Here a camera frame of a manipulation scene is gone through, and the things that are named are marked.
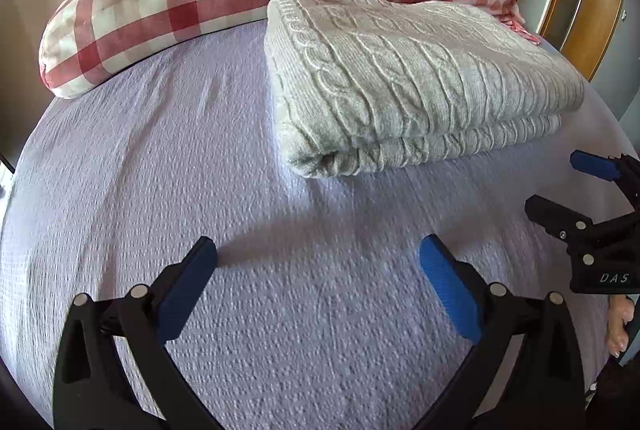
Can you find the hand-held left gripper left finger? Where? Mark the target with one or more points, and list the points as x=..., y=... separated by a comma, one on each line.
x=186, y=290

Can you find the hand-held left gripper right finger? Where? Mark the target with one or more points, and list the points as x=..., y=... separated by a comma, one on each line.
x=452, y=290

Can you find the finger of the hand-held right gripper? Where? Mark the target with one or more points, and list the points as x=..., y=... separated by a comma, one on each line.
x=552, y=212
x=595, y=164

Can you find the person's right hand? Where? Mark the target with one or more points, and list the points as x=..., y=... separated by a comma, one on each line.
x=620, y=320

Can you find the lavender textured bedspread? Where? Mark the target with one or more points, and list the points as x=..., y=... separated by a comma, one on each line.
x=280, y=270

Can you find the red checked bolster pillow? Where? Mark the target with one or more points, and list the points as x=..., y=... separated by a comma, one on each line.
x=170, y=4

